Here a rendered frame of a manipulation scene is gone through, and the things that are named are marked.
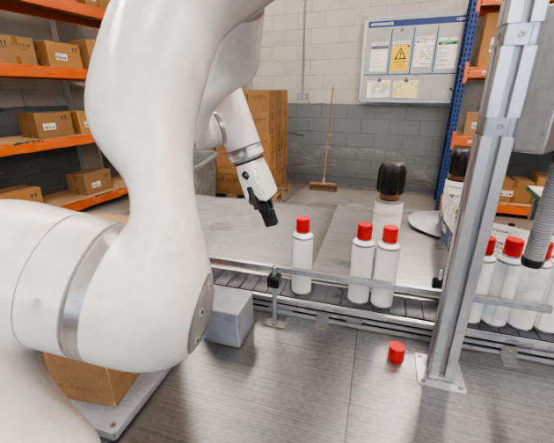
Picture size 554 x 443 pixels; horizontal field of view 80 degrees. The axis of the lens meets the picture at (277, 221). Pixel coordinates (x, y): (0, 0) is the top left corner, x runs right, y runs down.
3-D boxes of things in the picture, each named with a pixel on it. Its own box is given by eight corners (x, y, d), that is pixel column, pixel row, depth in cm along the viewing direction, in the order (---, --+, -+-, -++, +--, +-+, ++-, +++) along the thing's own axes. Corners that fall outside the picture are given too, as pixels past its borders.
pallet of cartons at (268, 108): (290, 190, 496) (292, 90, 445) (274, 206, 422) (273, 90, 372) (217, 184, 528) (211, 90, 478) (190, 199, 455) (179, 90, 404)
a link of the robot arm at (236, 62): (184, 29, 49) (199, 163, 75) (275, 10, 55) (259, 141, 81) (160, -3, 52) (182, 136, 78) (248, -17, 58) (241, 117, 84)
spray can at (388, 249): (391, 299, 84) (403, 223, 77) (391, 311, 79) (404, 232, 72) (370, 295, 85) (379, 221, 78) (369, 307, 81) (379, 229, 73)
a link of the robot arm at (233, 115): (230, 152, 74) (266, 139, 77) (207, 92, 70) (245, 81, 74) (220, 156, 81) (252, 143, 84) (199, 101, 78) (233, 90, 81)
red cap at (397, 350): (386, 360, 72) (389, 348, 70) (388, 350, 74) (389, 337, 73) (403, 365, 70) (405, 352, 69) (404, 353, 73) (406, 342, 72)
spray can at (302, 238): (312, 286, 89) (316, 214, 82) (309, 297, 85) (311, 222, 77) (294, 283, 91) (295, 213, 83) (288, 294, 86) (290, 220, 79)
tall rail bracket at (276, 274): (286, 310, 88) (287, 255, 82) (278, 328, 81) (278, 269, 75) (274, 308, 89) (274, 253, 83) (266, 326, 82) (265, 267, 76)
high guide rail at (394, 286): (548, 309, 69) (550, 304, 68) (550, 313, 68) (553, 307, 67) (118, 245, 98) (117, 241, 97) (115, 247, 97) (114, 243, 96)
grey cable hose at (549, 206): (538, 262, 61) (575, 147, 54) (546, 271, 58) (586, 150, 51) (516, 259, 62) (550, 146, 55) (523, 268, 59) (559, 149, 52)
